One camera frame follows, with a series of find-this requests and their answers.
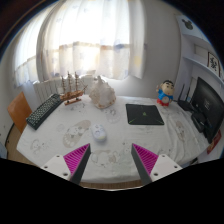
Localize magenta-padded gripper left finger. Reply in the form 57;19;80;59
41;143;92;185

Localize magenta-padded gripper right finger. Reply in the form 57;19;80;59
131;143;183;186

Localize white cartoon-print computer mouse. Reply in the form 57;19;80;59
91;123;108;142

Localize black mouse pad green lines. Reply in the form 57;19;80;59
125;103;165;127

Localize white printed tablecloth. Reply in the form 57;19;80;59
15;94;214;184

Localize black computer keyboard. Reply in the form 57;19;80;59
25;93;64;131

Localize small black box device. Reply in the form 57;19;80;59
190;111;208;134

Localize wooden model sailing ship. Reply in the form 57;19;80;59
59;70;88;107

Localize black router with antennas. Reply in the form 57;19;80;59
177;83;196;112

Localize cartoon boy figurine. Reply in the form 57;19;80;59
155;79;175;107

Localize large white conch shell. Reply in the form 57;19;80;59
88;75;117;110

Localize red flat box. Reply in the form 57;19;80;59
206;130;223;155

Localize orange wooden chair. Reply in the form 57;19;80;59
7;91;33;135

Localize white radiator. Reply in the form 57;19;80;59
32;74;98;105

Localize black computer monitor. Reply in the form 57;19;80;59
190;76;224;144

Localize white sheer star-print curtain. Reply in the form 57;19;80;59
13;0;148;88

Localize white wall shelf unit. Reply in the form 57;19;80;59
176;14;224;84

